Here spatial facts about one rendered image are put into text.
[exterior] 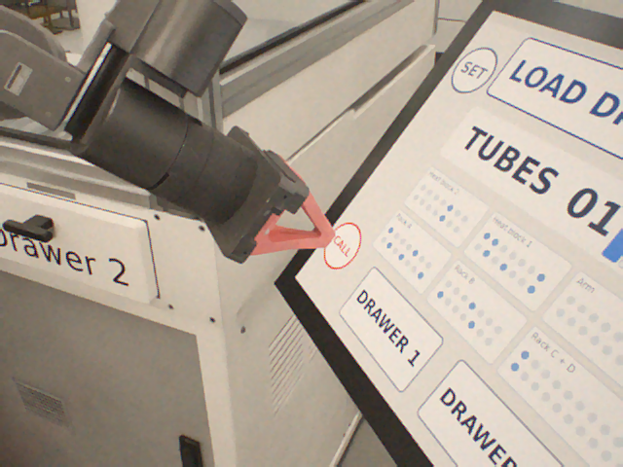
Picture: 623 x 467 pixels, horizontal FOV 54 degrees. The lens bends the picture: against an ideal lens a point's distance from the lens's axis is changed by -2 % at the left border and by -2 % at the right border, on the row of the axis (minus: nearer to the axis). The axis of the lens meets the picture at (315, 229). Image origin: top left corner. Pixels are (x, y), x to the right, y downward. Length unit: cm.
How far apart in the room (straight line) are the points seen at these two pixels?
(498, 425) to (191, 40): 28
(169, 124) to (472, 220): 21
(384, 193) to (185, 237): 29
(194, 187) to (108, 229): 36
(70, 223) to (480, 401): 55
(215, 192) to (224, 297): 35
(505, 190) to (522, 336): 10
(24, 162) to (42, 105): 48
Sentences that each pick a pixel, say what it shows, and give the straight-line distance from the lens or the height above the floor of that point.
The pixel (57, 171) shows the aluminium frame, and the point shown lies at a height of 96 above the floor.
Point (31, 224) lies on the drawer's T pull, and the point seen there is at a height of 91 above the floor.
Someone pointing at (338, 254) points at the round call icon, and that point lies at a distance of 49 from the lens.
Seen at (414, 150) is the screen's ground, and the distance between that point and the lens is 49.
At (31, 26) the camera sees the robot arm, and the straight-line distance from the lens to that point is 37.
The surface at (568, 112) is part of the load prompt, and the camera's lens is 43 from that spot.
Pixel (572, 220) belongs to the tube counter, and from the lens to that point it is 39.
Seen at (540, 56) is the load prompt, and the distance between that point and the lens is 47.
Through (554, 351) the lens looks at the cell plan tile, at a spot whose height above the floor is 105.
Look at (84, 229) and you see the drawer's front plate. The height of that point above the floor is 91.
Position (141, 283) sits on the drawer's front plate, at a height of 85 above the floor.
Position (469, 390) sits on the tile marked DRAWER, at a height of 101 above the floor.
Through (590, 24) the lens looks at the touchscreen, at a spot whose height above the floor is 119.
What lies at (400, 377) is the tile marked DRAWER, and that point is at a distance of 42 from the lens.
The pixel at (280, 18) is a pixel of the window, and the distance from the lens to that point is 78.
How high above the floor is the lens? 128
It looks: 31 degrees down
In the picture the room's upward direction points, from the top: straight up
